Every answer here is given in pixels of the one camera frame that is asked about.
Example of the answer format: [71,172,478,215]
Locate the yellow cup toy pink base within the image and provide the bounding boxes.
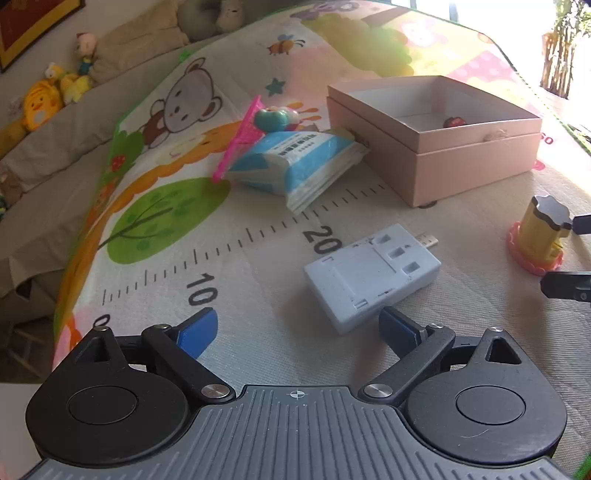
[506,195,572,277]

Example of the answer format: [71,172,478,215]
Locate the white power adapter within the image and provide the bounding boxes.
[304,224,442,334]

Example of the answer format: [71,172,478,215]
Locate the black haired doll keychain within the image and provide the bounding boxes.
[443,116,468,128]

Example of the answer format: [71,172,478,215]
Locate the blue white tissue pack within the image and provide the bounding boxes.
[225,131,369,214]

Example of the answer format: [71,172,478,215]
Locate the teal round toy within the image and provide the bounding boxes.
[253,106,301,133]

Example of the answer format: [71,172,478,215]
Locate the pink cardboard box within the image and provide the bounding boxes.
[327,76,542,207]

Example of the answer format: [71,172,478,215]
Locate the beige covered sofa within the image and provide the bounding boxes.
[1,40,211,324]

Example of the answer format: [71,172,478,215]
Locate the cartoon play mat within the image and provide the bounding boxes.
[54,1,590,471]

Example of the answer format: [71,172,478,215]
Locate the small yellow plush toy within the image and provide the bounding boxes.
[44,62,94,105]

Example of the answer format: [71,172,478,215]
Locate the yellow duck plush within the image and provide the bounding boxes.
[22,80,63,132]

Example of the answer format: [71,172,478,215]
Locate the boy doll plush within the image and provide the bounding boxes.
[76,32,97,76]

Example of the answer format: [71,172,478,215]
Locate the beige pillow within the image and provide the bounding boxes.
[89,1,189,84]

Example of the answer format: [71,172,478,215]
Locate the framed picture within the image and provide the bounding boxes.
[0,0,86,73]

